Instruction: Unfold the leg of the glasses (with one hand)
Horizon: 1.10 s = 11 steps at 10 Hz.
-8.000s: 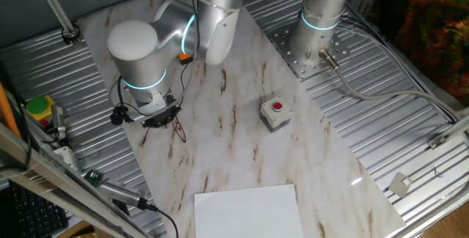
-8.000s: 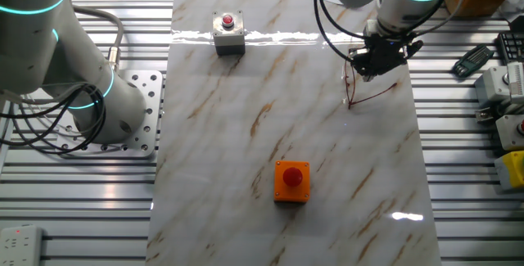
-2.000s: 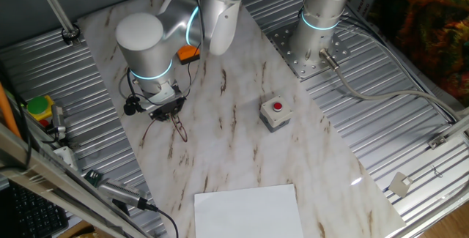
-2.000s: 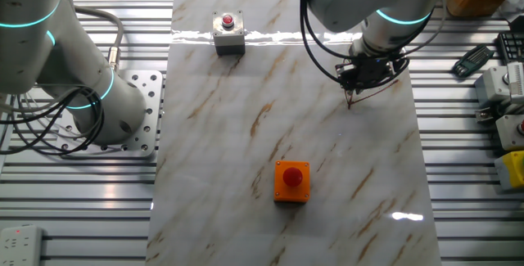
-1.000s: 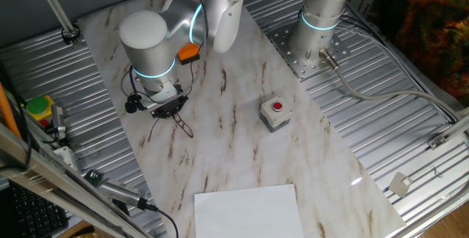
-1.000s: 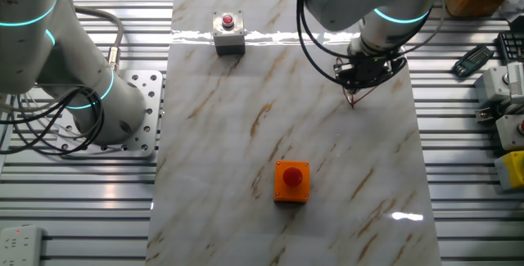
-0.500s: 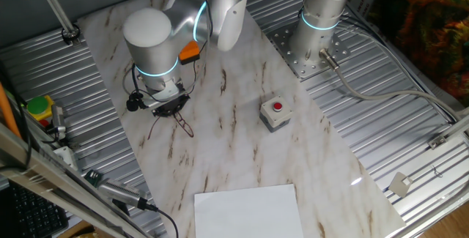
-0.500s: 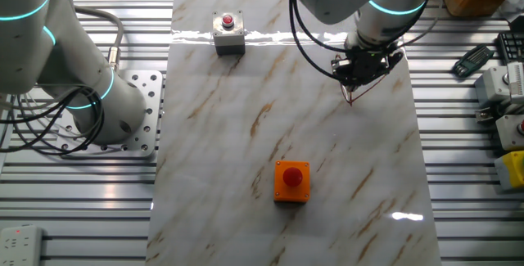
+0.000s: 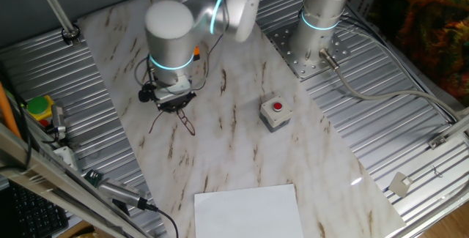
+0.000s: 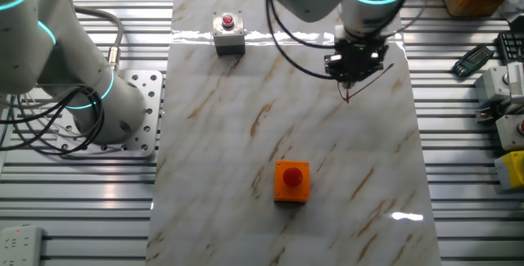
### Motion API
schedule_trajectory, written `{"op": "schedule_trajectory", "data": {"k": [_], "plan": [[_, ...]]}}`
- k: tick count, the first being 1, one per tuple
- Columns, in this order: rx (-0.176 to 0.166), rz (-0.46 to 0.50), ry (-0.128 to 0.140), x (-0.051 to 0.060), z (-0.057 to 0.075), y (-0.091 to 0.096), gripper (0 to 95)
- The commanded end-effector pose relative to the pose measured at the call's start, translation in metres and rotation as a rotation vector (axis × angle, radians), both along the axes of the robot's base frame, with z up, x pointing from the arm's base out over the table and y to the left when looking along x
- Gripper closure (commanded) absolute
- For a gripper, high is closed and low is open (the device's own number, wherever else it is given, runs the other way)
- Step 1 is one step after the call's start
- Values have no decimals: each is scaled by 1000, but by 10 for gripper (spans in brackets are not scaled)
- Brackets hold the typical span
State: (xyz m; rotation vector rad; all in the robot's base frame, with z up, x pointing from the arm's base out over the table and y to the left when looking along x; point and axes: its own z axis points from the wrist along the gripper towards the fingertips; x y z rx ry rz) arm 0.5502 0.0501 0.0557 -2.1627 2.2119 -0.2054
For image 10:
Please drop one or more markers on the white power strip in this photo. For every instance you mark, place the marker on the white power strip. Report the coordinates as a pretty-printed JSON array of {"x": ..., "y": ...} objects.
[{"x": 20, "y": 245}]

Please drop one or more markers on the marble pattern table mat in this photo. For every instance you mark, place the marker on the marble pattern table mat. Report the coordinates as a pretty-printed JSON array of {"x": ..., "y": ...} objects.
[{"x": 266, "y": 114}]

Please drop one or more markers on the yellow box with green button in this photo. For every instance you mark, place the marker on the yellow box with green button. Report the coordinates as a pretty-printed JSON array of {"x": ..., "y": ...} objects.
[{"x": 511, "y": 169}]

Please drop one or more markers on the dark red thin-frame glasses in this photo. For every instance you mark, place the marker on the dark red thin-frame glasses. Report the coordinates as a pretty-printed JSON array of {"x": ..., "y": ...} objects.
[{"x": 364, "y": 86}]

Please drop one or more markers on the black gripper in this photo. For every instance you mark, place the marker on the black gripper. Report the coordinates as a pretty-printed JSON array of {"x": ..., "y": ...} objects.
[{"x": 356, "y": 59}]

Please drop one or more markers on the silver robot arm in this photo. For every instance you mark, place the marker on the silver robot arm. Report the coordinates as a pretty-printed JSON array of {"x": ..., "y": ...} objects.
[{"x": 37, "y": 41}]

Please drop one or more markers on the silver ribbed camera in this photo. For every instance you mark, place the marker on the silver ribbed camera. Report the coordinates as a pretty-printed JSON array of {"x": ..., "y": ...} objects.
[{"x": 516, "y": 82}]

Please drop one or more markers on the small silver metal device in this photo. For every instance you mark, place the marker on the small silver metal device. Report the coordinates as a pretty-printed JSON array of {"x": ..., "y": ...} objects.
[{"x": 484, "y": 115}]

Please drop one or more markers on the grey red pushbutton box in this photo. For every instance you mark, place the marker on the grey red pushbutton box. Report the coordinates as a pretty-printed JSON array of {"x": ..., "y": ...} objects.
[
  {"x": 509, "y": 135},
  {"x": 228, "y": 32}
]

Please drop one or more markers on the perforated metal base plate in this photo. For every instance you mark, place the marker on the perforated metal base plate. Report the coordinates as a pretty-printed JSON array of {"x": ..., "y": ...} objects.
[{"x": 151, "y": 106}]

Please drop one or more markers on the orange red pushbutton box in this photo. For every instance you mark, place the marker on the orange red pushbutton box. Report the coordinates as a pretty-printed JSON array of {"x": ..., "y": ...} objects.
[{"x": 292, "y": 176}]

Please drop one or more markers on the black keyboard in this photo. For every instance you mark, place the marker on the black keyboard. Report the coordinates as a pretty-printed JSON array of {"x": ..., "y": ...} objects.
[{"x": 511, "y": 47}]

